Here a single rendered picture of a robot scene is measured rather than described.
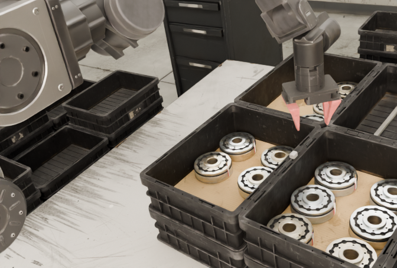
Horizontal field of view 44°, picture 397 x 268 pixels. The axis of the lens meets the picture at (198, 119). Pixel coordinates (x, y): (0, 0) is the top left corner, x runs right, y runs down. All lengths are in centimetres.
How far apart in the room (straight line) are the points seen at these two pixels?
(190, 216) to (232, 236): 12
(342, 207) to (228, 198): 28
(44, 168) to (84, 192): 81
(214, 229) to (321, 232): 24
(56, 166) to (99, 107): 38
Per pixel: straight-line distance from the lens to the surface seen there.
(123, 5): 65
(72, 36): 61
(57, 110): 288
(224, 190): 128
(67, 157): 243
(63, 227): 152
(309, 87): 99
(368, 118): 153
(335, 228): 116
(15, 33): 57
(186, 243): 127
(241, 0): 277
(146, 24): 66
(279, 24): 96
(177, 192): 114
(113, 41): 68
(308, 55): 96
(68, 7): 62
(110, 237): 143
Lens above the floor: 165
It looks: 31 degrees down
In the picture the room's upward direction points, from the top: 10 degrees counter-clockwise
